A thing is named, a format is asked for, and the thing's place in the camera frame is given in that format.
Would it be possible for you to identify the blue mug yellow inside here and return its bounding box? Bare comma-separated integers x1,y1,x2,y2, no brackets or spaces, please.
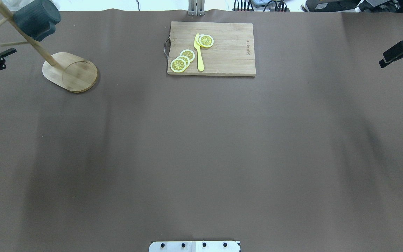
13,0,61,42

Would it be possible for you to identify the wooden cup storage rack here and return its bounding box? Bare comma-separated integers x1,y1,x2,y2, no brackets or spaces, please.
0,0,99,93

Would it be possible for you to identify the lemon slice far end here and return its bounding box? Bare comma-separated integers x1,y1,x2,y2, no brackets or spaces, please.
170,59,187,73

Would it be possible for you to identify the lemon slice middle stack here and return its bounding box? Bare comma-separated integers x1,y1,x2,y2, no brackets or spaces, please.
176,55,191,68

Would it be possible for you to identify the lemon slice on knife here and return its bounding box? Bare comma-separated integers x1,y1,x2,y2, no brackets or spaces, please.
199,34,214,48

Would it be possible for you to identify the lemon slice under top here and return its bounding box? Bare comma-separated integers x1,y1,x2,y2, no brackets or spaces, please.
195,34,202,47

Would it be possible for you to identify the yellow plastic knife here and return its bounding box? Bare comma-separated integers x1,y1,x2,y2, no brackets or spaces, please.
193,33,205,72

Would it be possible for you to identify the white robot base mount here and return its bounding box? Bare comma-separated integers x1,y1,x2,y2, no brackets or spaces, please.
148,240,241,252

